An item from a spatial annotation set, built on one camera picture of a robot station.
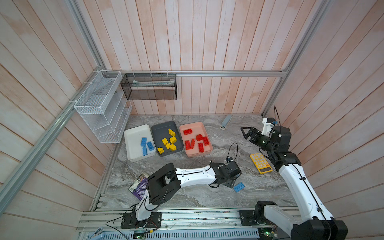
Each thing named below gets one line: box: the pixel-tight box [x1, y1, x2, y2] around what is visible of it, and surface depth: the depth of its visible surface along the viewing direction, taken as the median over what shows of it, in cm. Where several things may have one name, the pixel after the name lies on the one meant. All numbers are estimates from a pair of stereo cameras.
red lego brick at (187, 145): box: [185, 140, 191, 150], surface depth 103 cm
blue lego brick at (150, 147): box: [146, 141, 155, 151], surface depth 100 cm
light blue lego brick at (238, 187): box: [233, 182, 245, 193], surface depth 85 cm
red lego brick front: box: [198, 142, 205, 153], surface depth 102 cm
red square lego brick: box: [195, 134, 203, 141], surface depth 106 cm
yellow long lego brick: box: [168, 128, 176, 137], surface depth 109 cm
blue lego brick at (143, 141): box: [140, 137, 147, 147], surface depth 103 cm
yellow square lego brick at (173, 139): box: [169, 136, 177, 144], surface depth 105 cm
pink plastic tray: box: [179, 122, 213, 158], surface depth 106 cm
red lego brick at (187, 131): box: [183, 128, 193, 136], surface depth 110 cm
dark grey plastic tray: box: [151, 121, 184, 157], surface depth 103 cm
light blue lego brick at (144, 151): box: [142, 146, 148, 156], surface depth 100 cm
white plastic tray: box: [124, 124, 157, 162], surface depth 103 cm
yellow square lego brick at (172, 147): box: [169, 143, 177, 152], surface depth 100 cm
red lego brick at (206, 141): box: [203, 136, 210, 146], surface depth 106 cm
